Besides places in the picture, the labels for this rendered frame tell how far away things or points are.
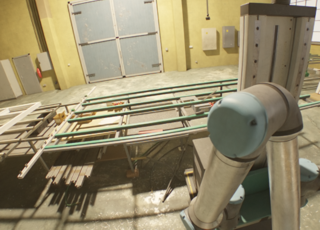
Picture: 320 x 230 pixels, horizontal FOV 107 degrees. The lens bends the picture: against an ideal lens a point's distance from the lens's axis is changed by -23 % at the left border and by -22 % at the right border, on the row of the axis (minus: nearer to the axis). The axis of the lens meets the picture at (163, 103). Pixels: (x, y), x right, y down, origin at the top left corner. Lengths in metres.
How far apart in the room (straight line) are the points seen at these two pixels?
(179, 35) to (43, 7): 6.31
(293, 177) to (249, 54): 0.44
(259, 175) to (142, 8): 7.48
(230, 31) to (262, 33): 7.98
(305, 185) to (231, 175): 0.75
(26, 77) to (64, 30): 3.39
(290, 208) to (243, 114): 0.38
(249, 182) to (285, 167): 0.59
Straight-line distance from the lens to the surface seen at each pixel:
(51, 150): 1.73
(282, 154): 0.47
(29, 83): 10.11
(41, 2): 8.78
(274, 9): 0.72
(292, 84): 0.85
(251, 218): 1.10
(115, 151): 2.25
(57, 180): 2.22
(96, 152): 2.31
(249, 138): 0.27
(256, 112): 0.28
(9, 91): 10.40
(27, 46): 9.71
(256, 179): 1.07
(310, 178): 1.07
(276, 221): 0.64
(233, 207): 0.85
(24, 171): 1.66
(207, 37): 8.08
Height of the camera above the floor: 1.67
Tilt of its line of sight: 24 degrees down
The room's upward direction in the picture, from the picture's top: 6 degrees counter-clockwise
